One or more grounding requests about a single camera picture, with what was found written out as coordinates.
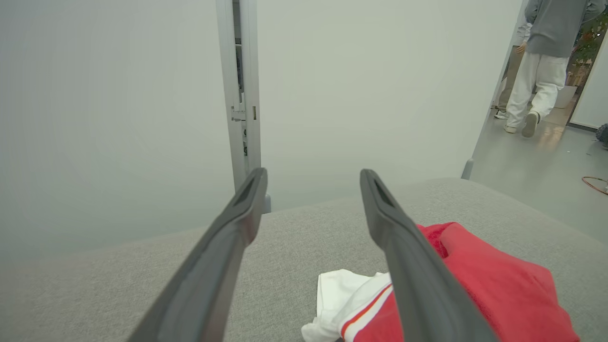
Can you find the red shorts with white stripe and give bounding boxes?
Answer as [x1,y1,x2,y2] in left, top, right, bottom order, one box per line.
[416,221,581,342]

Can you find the grey partition post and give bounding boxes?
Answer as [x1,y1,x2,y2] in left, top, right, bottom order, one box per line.
[216,0,272,214]

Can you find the red t-shirt with white sleeves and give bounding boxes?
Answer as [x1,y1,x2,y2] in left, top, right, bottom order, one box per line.
[301,268,404,342]

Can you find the green potted plant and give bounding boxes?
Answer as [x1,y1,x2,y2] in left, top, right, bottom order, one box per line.
[570,9,608,87]

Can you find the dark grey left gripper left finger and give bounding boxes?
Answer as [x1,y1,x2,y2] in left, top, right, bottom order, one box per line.
[126,168,268,342]

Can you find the person in grey sweater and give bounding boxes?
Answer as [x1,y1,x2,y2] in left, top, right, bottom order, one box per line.
[503,0,607,139]

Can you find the red cable on floor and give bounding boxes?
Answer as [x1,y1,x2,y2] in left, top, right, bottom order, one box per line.
[582,176,608,196]

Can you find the white planter box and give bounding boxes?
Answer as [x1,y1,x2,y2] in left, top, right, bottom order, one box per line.
[555,85,578,109]

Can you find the person in tan trousers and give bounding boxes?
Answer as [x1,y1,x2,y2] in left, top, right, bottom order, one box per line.
[493,21,532,120]

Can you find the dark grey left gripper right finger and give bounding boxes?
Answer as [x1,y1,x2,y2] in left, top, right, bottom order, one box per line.
[360,169,499,342]

